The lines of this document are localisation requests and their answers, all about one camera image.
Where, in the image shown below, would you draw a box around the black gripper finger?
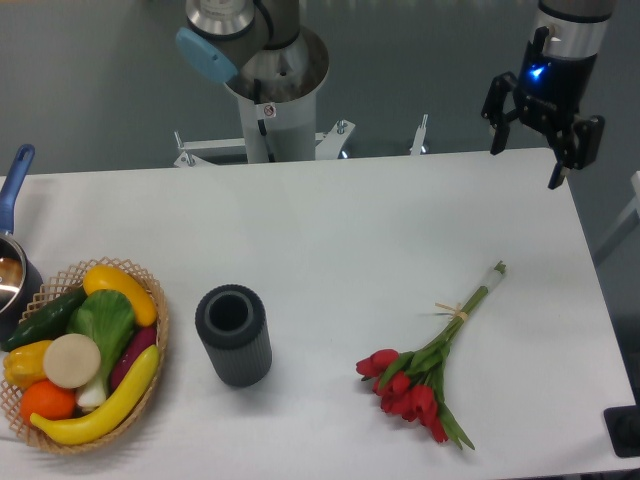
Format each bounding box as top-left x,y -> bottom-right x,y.
547,115 -> 605,190
481,72 -> 519,155

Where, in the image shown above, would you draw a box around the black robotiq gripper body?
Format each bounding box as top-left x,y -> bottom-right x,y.
513,25 -> 597,135

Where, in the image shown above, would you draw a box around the red tulip bouquet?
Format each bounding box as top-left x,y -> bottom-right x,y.
355,261 -> 507,450

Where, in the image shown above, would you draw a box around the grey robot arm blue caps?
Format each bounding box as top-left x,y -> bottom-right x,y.
176,1 -> 615,189

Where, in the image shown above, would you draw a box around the black box at table edge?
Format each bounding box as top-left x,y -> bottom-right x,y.
603,405 -> 639,458

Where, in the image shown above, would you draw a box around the dark grey ribbed vase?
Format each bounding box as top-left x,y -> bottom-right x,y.
195,284 -> 272,387

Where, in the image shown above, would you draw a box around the purple sweet potato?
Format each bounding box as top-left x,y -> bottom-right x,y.
109,326 -> 156,391

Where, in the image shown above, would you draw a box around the yellow squash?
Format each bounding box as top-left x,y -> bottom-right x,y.
82,264 -> 157,327

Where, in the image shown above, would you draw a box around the green bok choy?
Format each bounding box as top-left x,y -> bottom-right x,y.
66,290 -> 135,413

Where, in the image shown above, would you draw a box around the woven wicker basket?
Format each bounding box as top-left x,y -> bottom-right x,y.
1,257 -> 169,455

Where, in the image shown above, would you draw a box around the beige round disc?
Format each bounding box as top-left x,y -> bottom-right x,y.
43,334 -> 101,389

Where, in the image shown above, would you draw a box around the green cucumber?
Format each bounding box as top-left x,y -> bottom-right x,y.
1,288 -> 87,352

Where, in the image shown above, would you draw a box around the yellow banana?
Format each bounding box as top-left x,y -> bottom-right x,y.
30,345 -> 160,446

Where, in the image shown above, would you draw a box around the orange fruit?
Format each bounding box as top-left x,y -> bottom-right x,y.
20,380 -> 76,425

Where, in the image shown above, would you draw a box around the yellow bell pepper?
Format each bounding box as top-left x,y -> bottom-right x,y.
3,340 -> 53,390

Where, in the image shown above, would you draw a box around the white frame at right edge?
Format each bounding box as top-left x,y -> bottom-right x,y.
592,171 -> 639,268

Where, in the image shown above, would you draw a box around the white metal base frame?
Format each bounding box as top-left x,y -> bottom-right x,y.
173,113 -> 430,168

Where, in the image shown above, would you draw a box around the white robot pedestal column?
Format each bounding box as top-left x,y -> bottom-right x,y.
226,26 -> 329,163

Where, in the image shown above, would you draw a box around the blue handled saucepan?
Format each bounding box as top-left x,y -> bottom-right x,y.
1,144 -> 42,341

